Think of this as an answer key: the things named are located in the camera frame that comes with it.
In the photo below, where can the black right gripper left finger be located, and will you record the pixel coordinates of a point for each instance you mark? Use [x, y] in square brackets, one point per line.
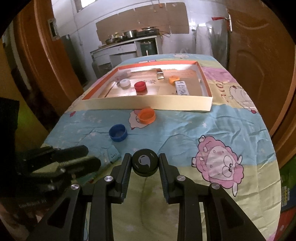
[66, 218]

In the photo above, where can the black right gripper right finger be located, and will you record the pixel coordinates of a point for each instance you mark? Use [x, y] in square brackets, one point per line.
[224, 219]

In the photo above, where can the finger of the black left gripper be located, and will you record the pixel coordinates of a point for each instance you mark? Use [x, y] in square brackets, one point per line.
[73, 168]
[48, 153]

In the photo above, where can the black bottle cap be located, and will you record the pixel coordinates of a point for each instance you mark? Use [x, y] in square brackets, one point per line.
[145, 162]

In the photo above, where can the clear patterned lighter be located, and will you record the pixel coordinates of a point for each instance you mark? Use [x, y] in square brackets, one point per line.
[122, 74]

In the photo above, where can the teal floral lighter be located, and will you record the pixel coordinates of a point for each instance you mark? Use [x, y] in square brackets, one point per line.
[108, 155]

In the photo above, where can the blue bottle cap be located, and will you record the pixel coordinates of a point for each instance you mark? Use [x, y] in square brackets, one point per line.
[118, 133]

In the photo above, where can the cartoon print tablecloth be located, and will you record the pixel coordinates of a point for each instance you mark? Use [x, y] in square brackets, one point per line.
[232, 131]

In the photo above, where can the orange open bottle cap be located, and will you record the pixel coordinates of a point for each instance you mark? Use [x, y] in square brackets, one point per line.
[147, 116]

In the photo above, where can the white bottle cap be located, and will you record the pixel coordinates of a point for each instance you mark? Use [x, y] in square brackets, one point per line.
[125, 83]

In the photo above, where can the red bottle cap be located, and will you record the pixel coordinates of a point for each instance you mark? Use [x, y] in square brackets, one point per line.
[140, 86]

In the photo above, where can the white kitchen counter cabinet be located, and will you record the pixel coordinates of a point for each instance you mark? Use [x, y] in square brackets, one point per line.
[114, 54]

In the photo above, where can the dark refrigerator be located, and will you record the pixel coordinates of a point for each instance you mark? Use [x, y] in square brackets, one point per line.
[73, 57]

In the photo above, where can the gold rectangular box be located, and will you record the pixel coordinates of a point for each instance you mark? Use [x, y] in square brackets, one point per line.
[160, 74]

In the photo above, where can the white hello kitty lighter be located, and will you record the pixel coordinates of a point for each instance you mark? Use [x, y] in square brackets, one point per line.
[181, 88]

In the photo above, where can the orange flat bottle cap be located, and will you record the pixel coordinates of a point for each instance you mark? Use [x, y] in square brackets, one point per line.
[173, 79]

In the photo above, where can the orange rimmed cardboard tray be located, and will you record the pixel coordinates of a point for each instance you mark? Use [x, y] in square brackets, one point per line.
[159, 95]

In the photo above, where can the steel cooking pot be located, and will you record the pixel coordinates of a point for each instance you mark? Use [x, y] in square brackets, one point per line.
[130, 34]

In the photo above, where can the green air fryer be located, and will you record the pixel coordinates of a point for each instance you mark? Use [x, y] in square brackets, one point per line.
[148, 48]

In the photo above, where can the black gas stove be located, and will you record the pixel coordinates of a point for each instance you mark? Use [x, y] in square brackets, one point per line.
[145, 32]

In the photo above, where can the brown wooden door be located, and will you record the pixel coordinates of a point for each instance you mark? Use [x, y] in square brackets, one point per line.
[262, 59]

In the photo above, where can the brown left door frame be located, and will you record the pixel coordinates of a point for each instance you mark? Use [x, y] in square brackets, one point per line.
[44, 57]

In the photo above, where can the cardboard wall sheet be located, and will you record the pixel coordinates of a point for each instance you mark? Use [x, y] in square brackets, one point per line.
[169, 18]

